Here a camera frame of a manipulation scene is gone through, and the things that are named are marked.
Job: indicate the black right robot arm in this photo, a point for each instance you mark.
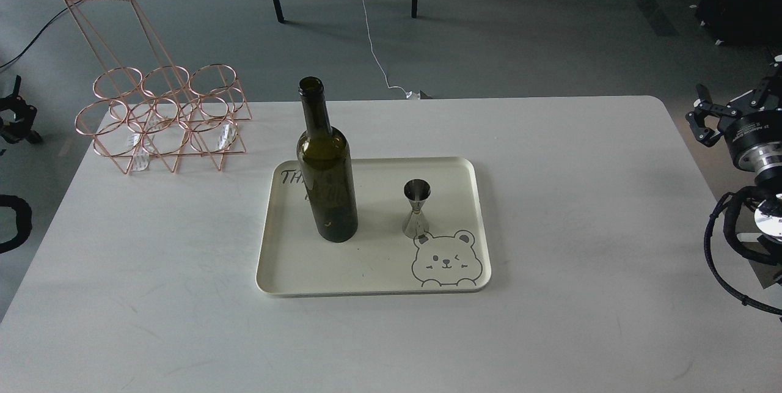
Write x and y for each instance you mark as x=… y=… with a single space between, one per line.
x=750 y=216

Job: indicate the copper wire wine rack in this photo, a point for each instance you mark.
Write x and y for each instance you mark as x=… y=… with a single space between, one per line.
x=165 y=113

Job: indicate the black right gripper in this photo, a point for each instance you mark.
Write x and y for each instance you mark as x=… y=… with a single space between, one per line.
x=753 y=138

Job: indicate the steel double jigger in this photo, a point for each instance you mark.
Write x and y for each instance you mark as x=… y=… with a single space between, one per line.
x=417 y=191

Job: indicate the cream bear serving tray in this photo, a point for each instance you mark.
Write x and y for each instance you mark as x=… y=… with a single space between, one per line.
x=379 y=260

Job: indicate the dark green wine bottle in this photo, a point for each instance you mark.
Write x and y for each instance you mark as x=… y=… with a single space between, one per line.
x=324 y=157

